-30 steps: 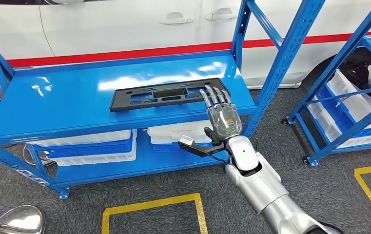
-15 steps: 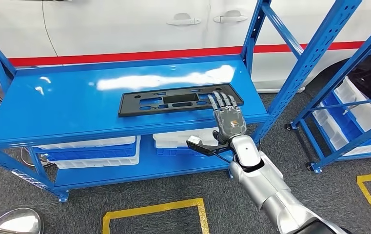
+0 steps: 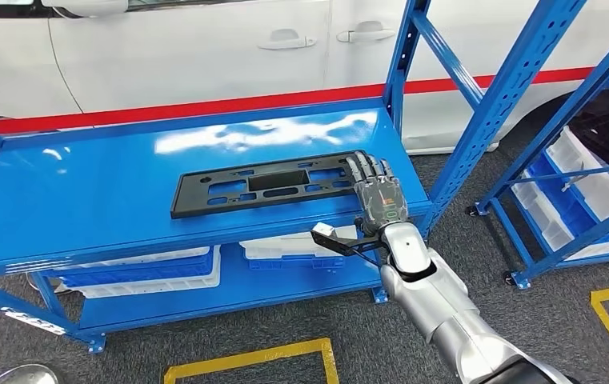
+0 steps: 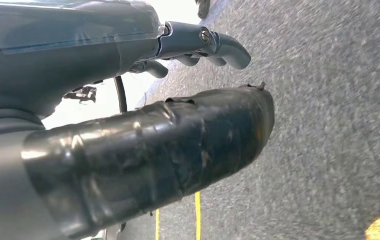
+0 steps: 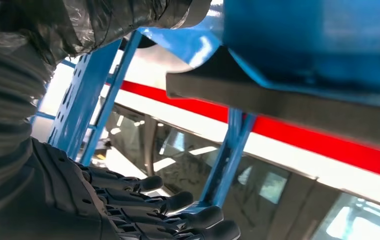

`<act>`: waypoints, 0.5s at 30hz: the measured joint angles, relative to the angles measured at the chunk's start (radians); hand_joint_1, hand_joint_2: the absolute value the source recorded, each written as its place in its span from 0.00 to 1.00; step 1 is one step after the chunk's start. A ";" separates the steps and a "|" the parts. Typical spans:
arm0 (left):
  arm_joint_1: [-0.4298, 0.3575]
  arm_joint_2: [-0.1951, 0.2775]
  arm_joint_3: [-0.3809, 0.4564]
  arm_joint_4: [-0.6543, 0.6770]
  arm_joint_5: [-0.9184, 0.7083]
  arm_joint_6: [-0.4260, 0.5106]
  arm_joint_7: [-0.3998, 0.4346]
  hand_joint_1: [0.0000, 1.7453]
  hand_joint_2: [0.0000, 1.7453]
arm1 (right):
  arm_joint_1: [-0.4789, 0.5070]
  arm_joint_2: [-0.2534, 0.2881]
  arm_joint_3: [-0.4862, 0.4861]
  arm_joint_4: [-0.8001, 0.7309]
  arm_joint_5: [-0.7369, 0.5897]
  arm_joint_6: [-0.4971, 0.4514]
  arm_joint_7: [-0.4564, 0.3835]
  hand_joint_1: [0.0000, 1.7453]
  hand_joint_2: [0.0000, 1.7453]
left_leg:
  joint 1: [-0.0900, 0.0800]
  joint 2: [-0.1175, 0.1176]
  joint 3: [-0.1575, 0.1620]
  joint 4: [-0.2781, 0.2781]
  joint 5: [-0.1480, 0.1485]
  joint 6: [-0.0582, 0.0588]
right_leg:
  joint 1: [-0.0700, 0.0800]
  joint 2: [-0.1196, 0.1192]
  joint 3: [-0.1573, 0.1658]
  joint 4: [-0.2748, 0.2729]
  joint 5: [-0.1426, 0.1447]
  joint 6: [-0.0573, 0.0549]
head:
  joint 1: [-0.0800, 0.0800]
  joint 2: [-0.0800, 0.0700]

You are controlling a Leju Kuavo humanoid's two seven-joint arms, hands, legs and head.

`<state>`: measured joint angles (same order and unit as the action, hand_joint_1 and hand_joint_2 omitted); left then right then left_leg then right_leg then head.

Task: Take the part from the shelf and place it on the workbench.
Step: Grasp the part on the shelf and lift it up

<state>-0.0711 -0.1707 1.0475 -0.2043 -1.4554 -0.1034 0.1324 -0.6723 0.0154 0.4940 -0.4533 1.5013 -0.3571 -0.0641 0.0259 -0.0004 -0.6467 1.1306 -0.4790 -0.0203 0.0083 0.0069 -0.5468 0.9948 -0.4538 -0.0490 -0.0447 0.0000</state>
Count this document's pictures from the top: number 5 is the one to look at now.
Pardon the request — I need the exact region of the white car with red stripe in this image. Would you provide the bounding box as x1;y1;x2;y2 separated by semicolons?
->
30;43;380;240

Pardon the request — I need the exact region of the large blue metal shelf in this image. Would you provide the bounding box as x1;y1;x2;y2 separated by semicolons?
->
29;0;380;215

